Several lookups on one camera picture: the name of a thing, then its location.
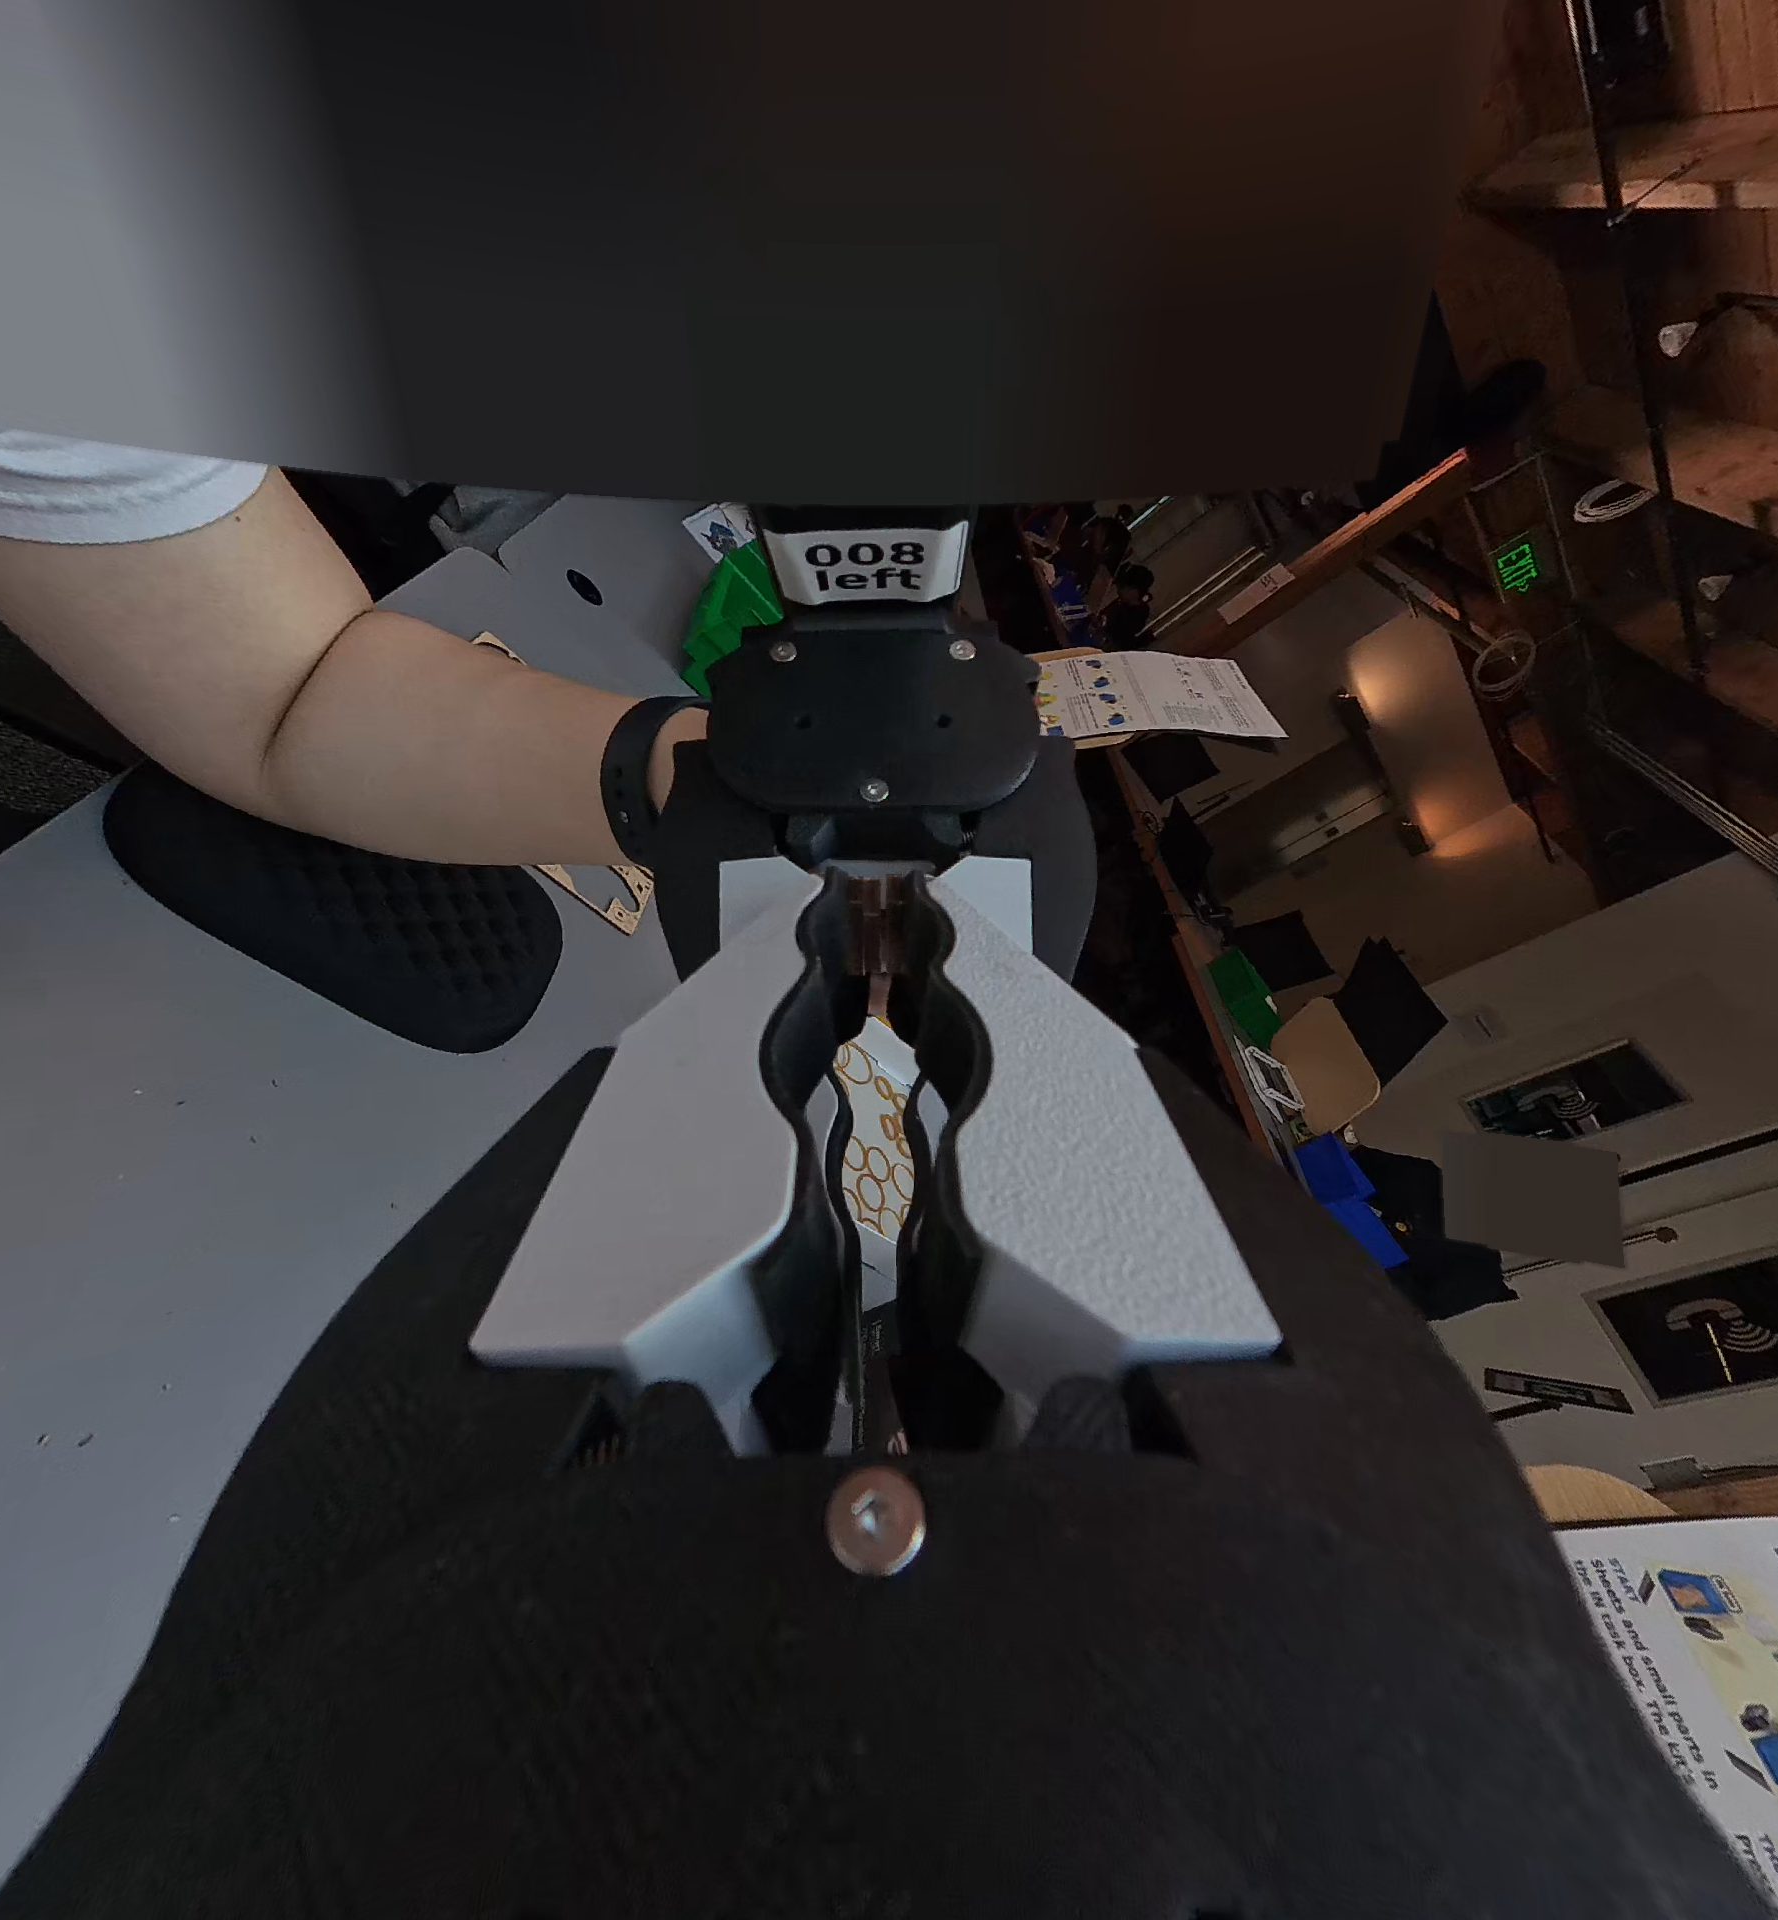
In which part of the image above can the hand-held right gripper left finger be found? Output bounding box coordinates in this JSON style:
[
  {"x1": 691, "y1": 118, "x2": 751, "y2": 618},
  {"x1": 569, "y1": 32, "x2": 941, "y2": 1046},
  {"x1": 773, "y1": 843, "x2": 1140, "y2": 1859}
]
[{"x1": 469, "y1": 881, "x2": 848, "y2": 1454}]

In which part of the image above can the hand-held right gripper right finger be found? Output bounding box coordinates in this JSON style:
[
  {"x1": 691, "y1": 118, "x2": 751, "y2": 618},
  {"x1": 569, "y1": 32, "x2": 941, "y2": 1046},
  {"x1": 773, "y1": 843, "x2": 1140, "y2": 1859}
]
[{"x1": 902, "y1": 881, "x2": 1288, "y2": 1454}]

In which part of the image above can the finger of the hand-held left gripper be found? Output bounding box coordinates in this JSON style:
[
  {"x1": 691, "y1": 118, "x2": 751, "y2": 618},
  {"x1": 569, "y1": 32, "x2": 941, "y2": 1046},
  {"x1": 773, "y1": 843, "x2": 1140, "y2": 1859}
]
[
  {"x1": 710, "y1": 858, "x2": 828, "y2": 960},
  {"x1": 926, "y1": 854, "x2": 1041, "y2": 946}
]

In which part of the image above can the person's left forearm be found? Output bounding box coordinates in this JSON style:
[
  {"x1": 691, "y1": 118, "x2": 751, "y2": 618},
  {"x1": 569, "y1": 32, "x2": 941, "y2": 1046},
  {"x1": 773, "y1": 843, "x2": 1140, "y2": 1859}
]
[{"x1": 263, "y1": 600, "x2": 625, "y2": 873}]

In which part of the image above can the black wristwatch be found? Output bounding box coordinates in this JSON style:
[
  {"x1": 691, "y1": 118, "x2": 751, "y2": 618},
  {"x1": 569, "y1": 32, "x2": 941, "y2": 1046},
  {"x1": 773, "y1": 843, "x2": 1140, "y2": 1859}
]
[{"x1": 600, "y1": 694, "x2": 712, "y2": 873}]

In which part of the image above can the green storage bin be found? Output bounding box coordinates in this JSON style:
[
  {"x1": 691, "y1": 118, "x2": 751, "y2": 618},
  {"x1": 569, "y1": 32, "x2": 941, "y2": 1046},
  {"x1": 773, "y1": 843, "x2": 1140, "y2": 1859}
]
[
  {"x1": 678, "y1": 540, "x2": 786, "y2": 699},
  {"x1": 1204, "y1": 944, "x2": 1280, "y2": 1042}
]

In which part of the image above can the blue storage bin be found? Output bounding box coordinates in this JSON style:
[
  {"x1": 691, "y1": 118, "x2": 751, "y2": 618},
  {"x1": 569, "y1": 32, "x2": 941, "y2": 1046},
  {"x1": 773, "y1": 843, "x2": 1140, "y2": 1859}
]
[{"x1": 1286, "y1": 1130, "x2": 1415, "y2": 1277}]

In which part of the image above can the group of wooden rings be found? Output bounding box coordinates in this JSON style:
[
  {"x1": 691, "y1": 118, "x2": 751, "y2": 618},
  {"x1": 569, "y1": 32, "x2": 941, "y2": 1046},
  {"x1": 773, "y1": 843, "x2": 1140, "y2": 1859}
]
[{"x1": 833, "y1": 1048, "x2": 918, "y2": 1224}]

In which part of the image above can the white cardboard tray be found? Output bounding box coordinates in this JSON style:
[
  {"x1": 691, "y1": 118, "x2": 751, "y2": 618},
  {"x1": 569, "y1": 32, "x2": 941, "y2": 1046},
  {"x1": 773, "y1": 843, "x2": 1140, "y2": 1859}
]
[{"x1": 825, "y1": 1035, "x2": 925, "y2": 1248}]

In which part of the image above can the tan wooden chair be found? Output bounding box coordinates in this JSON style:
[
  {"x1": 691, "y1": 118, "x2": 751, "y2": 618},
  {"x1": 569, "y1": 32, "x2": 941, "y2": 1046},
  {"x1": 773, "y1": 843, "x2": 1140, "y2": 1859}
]
[{"x1": 1269, "y1": 998, "x2": 1382, "y2": 1134}]

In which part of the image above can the white instruction sheet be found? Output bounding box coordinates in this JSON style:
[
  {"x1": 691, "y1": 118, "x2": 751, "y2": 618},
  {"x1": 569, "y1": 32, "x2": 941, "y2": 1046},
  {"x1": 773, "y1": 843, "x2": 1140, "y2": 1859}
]
[{"x1": 1031, "y1": 647, "x2": 1288, "y2": 743}]

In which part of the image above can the black mesh wrist rest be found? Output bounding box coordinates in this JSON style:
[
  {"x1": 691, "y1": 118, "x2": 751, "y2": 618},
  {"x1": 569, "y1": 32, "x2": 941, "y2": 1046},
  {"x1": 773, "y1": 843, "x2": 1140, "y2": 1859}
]
[{"x1": 100, "y1": 763, "x2": 565, "y2": 1056}]

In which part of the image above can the laminated instruction poster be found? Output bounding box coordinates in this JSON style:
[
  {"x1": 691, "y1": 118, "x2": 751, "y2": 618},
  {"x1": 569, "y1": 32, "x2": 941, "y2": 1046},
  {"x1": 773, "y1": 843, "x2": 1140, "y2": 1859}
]
[{"x1": 1557, "y1": 1515, "x2": 1778, "y2": 1920}]

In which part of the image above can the person's white shirt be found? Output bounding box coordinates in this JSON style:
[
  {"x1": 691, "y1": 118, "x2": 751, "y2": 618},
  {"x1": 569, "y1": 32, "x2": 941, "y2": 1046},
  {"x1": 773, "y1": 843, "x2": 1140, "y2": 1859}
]
[{"x1": 0, "y1": 426, "x2": 270, "y2": 549}]

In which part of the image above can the dark wall plaque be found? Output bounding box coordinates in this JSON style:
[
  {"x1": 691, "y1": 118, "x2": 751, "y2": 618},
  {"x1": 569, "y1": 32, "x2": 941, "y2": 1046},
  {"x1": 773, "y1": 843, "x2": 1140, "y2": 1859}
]
[{"x1": 1482, "y1": 1368, "x2": 1636, "y2": 1419}]

